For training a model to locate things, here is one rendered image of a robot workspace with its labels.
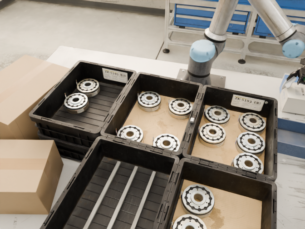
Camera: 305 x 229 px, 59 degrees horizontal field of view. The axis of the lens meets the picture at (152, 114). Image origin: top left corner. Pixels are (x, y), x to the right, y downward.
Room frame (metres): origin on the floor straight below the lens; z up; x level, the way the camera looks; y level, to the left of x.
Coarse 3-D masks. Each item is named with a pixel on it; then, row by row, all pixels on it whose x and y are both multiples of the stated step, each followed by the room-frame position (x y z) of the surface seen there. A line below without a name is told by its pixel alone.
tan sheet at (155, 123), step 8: (160, 96) 0.95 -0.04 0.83; (136, 104) 0.90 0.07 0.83; (192, 104) 0.90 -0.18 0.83; (136, 112) 0.84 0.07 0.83; (144, 112) 0.84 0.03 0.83; (152, 112) 0.84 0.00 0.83; (160, 112) 0.84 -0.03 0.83; (168, 112) 0.84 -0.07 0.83; (128, 120) 0.80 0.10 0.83; (136, 120) 0.80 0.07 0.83; (144, 120) 0.80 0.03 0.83; (152, 120) 0.80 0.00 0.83; (160, 120) 0.79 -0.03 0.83; (168, 120) 0.79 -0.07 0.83; (176, 120) 0.79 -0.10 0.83; (184, 120) 0.79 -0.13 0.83; (144, 128) 0.75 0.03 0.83; (152, 128) 0.75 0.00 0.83; (160, 128) 0.75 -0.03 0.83; (168, 128) 0.75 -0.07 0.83; (176, 128) 0.75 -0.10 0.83; (184, 128) 0.75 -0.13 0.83; (144, 136) 0.71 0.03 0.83; (152, 136) 0.71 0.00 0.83; (176, 136) 0.71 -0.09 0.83
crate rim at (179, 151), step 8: (144, 72) 1.00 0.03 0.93; (176, 80) 0.94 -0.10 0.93; (184, 80) 0.94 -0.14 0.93; (128, 88) 0.89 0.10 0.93; (200, 88) 0.88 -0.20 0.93; (120, 104) 0.79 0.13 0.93; (112, 112) 0.74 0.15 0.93; (192, 112) 0.76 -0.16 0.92; (104, 128) 0.66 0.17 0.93; (104, 136) 0.62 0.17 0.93; (112, 136) 0.62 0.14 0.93; (184, 136) 0.63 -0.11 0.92; (136, 144) 0.59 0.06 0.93; (144, 144) 0.59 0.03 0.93; (184, 144) 0.58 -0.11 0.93; (168, 152) 0.55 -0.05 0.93; (176, 152) 0.55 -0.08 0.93
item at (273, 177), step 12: (252, 96) 0.84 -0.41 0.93; (264, 96) 0.83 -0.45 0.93; (276, 108) 0.76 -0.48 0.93; (276, 120) 0.70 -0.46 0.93; (192, 132) 0.64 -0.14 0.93; (276, 132) 0.64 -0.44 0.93; (276, 144) 0.58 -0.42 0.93; (192, 156) 0.54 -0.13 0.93; (276, 156) 0.53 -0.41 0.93; (228, 168) 0.49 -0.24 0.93; (240, 168) 0.49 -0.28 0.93; (276, 168) 0.49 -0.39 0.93
